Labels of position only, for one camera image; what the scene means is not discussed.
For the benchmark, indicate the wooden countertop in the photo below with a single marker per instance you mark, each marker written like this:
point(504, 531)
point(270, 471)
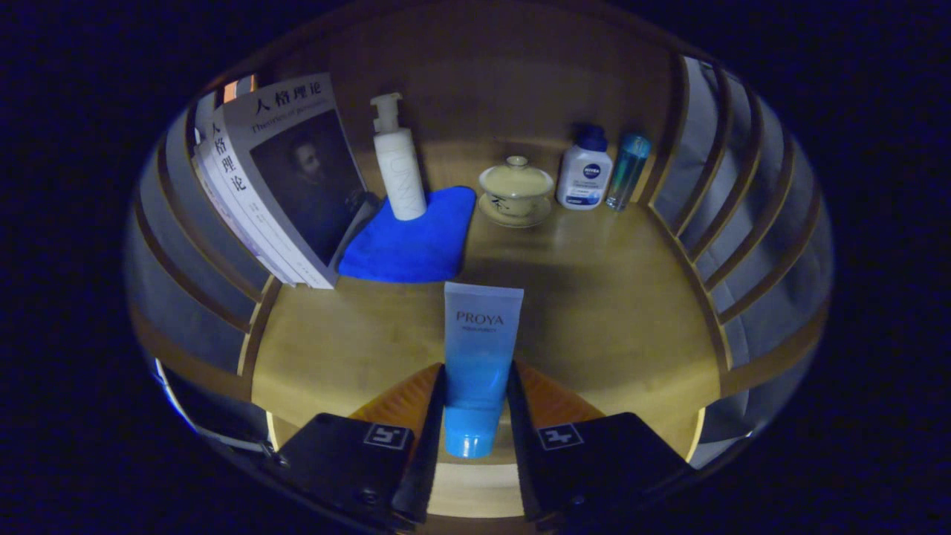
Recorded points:
point(594, 297)

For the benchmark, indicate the lidded ceramic teacup with saucer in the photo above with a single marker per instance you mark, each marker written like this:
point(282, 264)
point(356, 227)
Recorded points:
point(516, 186)

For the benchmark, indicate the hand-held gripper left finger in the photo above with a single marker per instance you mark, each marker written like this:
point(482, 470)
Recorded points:
point(431, 461)

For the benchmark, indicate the wooden cabinet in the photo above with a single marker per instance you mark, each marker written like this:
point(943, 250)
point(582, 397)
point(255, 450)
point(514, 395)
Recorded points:
point(483, 74)

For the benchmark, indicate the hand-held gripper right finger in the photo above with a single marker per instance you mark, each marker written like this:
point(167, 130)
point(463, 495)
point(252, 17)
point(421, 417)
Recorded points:
point(520, 461)

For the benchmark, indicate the white pump bottle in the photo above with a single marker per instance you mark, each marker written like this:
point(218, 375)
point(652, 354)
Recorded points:
point(401, 178)

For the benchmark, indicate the grey portrait cover book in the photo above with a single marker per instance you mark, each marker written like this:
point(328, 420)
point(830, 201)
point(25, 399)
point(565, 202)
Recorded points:
point(297, 171)

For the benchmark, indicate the blue cosmetic tube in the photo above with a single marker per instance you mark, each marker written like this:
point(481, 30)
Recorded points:
point(479, 357)

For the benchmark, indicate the teal bottle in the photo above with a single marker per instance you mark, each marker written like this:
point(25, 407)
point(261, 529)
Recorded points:
point(628, 174)

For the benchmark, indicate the white lotion bottle blue cap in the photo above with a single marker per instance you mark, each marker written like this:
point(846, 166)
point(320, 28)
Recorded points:
point(585, 178)

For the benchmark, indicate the white and purple book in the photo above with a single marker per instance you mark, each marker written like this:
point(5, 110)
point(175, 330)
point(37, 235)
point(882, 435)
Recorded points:
point(200, 160)

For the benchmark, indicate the blue cloth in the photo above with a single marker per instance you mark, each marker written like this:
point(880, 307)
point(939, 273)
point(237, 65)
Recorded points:
point(416, 249)

